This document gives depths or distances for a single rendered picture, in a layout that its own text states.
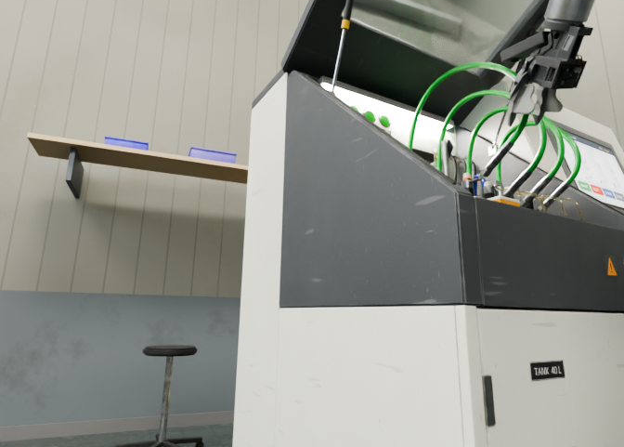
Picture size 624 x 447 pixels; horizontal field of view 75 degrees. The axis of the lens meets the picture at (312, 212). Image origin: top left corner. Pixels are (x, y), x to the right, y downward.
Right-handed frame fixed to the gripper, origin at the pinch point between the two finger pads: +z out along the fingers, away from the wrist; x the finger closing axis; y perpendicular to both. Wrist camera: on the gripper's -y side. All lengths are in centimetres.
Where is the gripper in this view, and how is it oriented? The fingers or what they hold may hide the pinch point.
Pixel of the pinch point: (522, 119)
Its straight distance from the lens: 104.7
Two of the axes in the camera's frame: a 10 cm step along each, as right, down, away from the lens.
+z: -0.7, 8.6, 5.1
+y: 3.5, 5.0, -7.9
